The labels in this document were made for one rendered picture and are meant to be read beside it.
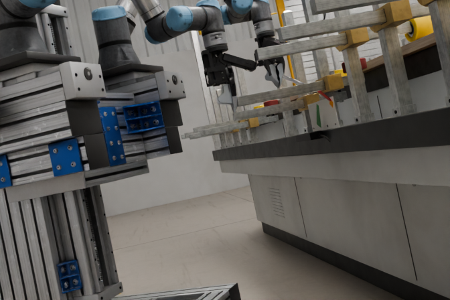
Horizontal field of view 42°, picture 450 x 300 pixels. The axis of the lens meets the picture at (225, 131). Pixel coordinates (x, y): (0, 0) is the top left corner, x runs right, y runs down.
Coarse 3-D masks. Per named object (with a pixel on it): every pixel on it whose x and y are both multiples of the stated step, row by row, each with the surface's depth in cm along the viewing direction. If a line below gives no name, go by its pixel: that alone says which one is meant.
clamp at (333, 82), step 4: (324, 76) 189; (328, 76) 186; (332, 76) 186; (336, 76) 187; (340, 76) 187; (316, 80) 196; (320, 80) 192; (324, 80) 189; (328, 80) 186; (332, 80) 186; (336, 80) 186; (340, 80) 187; (328, 84) 186; (332, 84) 186; (336, 84) 186; (340, 84) 187; (328, 88) 187; (332, 88) 186; (336, 88) 186; (340, 88) 187; (324, 92) 192
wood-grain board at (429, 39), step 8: (416, 40) 165; (424, 40) 161; (432, 40) 157; (408, 48) 170; (416, 48) 166; (424, 48) 166; (368, 64) 198; (376, 64) 193; (384, 64) 193; (296, 96) 284
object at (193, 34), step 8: (192, 32) 448; (200, 32) 447; (192, 40) 449; (200, 56) 448; (200, 64) 447; (200, 72) 447; (200, 80) 450; (208, 96) 447; (208, 104) 447; (208, 112) 446; (208, 120) 450; (216, 136) 446; (216, 144) 446
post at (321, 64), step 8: (304, 0) 194; (304, 8) 196; (312, 16) 194; (320, 56) 194; (320, 64) 194; (328, 64) 194; (320, 72) 193; (328, 72) 194; (328, 96) 193; (336, 104) 194
